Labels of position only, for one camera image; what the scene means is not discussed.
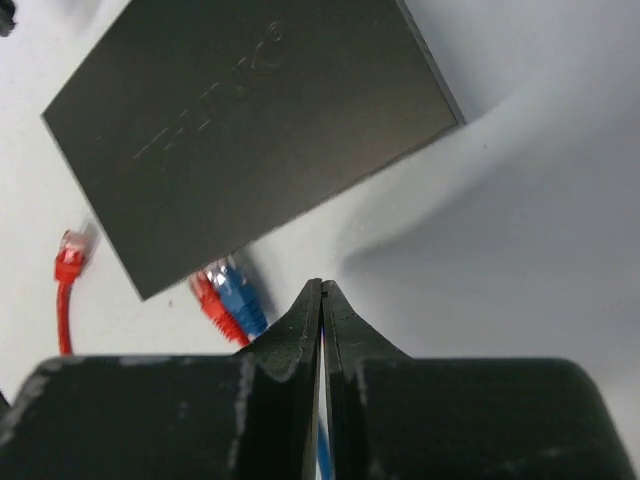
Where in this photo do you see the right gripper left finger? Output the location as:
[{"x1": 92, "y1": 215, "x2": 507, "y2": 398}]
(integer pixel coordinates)
[{"x1": 229, "y1": 279, "x2": 321, "y2": 479}]

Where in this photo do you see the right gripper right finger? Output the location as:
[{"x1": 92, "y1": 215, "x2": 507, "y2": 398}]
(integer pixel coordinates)
[{"x1": 322, "y1": 280, "x2": 415, "y2": 479}]

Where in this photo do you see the blue ethernet cable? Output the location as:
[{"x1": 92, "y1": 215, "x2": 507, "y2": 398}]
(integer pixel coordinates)
[{"x1": 212, "y1": 254, "x2": 334, "y2": 480}]

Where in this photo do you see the red ethernet cable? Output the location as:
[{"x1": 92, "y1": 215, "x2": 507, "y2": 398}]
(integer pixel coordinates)
[{"x1": 53, "y1": 222, "x2": 251, "y2": 357}]

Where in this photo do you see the black network switch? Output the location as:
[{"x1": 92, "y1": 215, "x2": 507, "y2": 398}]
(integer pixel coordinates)
[{"x1": 43, "y1": 1, "x2": 464, "y2": 299}]

